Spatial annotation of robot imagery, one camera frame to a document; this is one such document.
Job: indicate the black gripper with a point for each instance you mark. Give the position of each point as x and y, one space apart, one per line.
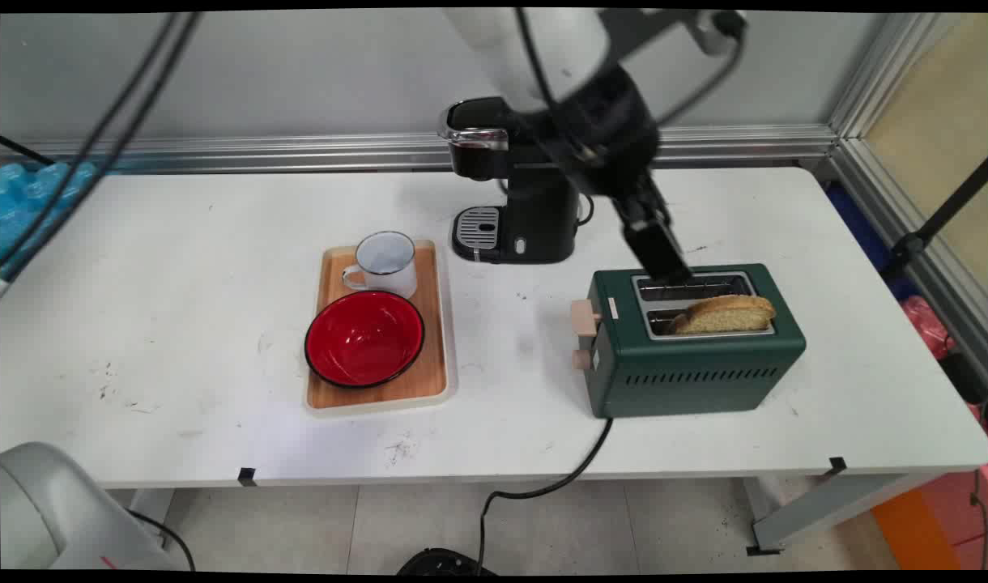
611 129

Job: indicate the toasted bread slice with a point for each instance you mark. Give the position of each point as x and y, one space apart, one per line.
725 316

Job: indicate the beige toaster lever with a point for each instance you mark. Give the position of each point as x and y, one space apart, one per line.
585 317

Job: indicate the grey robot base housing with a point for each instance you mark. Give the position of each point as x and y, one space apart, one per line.
48 510

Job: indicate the green two-slot toaster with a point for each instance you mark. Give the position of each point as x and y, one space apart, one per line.
688 372

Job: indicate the beige toaster knob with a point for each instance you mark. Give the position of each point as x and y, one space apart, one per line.
582 359

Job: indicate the blue sheet beside table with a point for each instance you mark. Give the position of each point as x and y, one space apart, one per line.
858 227

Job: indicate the wooden serving tray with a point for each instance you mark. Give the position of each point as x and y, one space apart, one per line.
433 356

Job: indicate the black tripod stand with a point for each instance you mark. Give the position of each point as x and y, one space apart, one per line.
915 240

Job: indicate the white enamel mug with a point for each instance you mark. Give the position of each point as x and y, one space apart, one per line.
389 267

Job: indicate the red plastic bag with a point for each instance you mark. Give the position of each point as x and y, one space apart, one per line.
927 324

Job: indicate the black tape piece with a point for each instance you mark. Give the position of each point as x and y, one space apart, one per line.
837 465
247 476

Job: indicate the red bowl with black rim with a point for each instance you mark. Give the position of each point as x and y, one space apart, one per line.
364 340

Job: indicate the grey table leg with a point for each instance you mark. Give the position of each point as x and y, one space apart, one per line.
834 510

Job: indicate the black round floor object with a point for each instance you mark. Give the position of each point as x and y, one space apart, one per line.
441 561

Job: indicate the orange box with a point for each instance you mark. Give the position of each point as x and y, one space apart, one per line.
915 530

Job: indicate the white table leg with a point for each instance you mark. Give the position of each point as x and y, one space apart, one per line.
150 506

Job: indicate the blue bubble wrap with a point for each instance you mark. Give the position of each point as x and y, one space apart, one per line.
24 202

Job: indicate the thin black rod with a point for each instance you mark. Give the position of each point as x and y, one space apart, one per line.
26 151

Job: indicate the sloping aluminium frame rail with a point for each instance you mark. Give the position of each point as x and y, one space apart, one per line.
907 227

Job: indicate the upright aluminium frame post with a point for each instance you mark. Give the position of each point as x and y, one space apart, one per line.
879 73

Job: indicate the horizontal aluminium frame rail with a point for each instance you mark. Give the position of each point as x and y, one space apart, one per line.
300 150

